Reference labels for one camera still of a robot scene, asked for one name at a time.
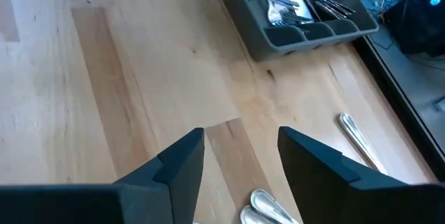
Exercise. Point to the dark grey cutlery tray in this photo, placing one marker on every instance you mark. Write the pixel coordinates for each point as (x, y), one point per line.
(295, 45)

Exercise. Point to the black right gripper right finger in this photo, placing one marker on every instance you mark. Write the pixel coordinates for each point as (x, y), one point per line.
(347, 196)

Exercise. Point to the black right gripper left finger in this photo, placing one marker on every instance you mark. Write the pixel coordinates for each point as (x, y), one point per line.
(104, 203)

